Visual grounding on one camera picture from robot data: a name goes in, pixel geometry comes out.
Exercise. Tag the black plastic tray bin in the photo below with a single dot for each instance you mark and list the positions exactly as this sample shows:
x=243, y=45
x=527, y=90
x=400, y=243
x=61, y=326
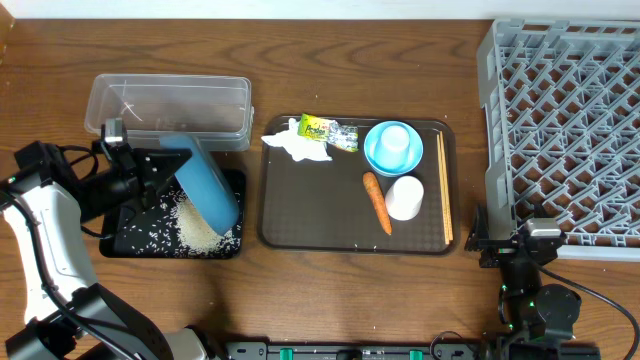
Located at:
x=150, y=240

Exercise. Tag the left wooden chopstick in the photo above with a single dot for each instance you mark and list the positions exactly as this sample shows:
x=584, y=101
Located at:
x=442, y=190

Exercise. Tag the white plastic cup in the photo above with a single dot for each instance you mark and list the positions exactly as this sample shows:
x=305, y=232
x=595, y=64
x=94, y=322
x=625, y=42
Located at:
x=404, y=198

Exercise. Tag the grey dishwasher rack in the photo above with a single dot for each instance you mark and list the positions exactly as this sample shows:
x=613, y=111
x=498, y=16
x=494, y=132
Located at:
x=561, y=101

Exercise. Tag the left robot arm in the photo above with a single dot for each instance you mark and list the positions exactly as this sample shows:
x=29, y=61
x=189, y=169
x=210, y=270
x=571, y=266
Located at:
x=46, y=204

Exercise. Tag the pile of white rice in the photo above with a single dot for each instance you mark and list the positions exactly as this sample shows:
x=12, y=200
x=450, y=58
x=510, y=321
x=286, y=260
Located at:
x=197, y=232

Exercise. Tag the right wooden chopstick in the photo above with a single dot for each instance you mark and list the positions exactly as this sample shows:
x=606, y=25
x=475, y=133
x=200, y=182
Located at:
x=447, y=192

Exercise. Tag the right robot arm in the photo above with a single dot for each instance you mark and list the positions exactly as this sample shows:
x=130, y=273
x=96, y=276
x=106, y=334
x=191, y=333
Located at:
x=539, y=317

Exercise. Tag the crumpled white tissue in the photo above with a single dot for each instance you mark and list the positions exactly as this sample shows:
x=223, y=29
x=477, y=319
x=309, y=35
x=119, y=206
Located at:
x=297, y=146

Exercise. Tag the orange carrot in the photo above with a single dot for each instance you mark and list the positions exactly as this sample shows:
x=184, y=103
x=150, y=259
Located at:
x=374, y=192

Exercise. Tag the light blue small bowl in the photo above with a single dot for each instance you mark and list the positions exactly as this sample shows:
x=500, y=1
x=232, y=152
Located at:
x=416, y=149

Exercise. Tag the dark blue plate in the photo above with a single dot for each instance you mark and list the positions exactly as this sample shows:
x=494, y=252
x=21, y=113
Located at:
x=204, y=183

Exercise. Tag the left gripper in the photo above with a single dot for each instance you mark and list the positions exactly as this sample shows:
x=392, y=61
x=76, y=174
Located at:
x=133, y=169

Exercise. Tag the wooden chopstick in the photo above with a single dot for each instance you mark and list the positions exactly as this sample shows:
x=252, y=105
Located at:
x=442, y=190
x=447, y=192

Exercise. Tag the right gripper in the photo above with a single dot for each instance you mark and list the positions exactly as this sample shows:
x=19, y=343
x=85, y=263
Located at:
x=499, y=250

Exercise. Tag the yellow green snack wrapper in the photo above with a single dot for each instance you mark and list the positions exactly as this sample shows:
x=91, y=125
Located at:
x=343, y=137

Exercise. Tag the dark brown serving tray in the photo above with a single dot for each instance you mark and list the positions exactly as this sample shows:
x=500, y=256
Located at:
x=323, y=206

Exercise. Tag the light blue cup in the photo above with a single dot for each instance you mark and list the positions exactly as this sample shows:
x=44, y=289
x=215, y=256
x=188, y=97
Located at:
x=391, y=150

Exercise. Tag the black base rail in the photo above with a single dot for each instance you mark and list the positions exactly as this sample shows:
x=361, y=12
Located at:
x=443, y=349

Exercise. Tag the clear plastic bin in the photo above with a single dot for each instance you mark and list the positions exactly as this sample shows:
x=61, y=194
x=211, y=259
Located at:
x=216, y=110

